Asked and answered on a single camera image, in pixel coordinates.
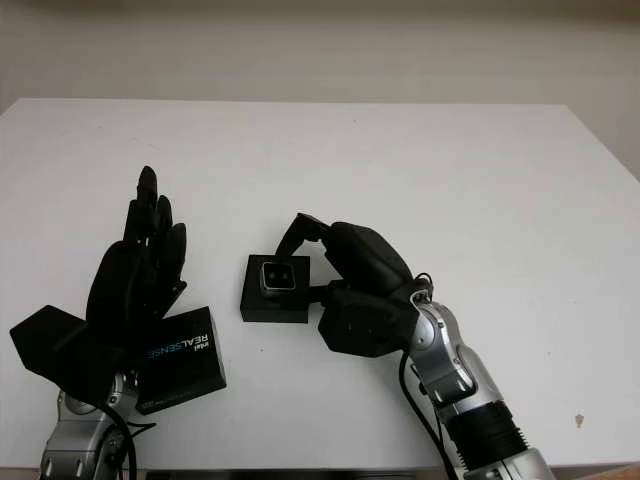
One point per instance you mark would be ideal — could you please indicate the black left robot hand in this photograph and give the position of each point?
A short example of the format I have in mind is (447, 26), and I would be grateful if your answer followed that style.
(125, 285)

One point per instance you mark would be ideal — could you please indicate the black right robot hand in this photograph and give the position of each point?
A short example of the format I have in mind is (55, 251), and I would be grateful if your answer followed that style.
(370, 260)

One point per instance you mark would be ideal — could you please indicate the small silver black camera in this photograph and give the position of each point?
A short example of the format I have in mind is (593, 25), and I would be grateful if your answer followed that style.
(278, 276)

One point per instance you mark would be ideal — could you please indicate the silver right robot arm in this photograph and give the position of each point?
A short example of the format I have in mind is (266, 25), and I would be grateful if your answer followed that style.
(460, 375)

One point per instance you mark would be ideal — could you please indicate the black RealSense box lid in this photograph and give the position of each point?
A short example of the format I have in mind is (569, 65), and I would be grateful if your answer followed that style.
(190, 370)

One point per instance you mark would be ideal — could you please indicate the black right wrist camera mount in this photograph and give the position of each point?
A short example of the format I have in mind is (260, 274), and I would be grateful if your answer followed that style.
(360, 325)

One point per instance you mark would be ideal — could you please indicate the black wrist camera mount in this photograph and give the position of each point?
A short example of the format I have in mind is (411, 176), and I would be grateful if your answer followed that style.
(45, 340)
(360, 325)

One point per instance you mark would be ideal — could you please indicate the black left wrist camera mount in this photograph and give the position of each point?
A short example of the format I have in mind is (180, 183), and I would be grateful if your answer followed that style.
(45, 340)

